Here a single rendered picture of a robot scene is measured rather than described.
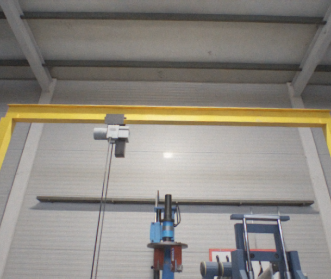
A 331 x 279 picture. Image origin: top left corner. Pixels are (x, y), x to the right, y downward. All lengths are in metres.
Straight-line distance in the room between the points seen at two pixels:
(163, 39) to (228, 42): 1.62
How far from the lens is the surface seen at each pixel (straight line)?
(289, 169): 7.11
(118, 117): 4.25
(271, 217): 3.25
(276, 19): 6.99
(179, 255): 3.82
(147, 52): 7.33
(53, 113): 4.70
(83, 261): 6.21
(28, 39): 7.57
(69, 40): 7.55
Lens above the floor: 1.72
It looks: 29 degrees up
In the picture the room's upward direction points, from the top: 1 degrees clockwise
